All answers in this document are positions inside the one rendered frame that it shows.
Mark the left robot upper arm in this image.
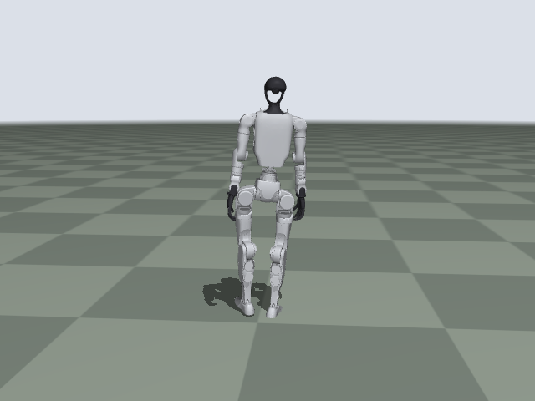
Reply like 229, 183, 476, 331
237, 114, 257, 161

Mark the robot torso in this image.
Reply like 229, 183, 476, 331
253, 108, 293, 202

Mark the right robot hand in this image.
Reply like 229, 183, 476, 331
293, 187, 306, 221

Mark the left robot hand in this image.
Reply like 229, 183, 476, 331
227, 185, 237, 221

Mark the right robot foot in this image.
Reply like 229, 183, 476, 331
266, 304, 283, 318

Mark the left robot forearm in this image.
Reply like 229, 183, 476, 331
229, 148, 244, 192

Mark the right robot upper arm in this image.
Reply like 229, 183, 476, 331
293, 116, 307, 163

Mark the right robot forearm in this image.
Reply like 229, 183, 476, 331
294, 152, 307, 194

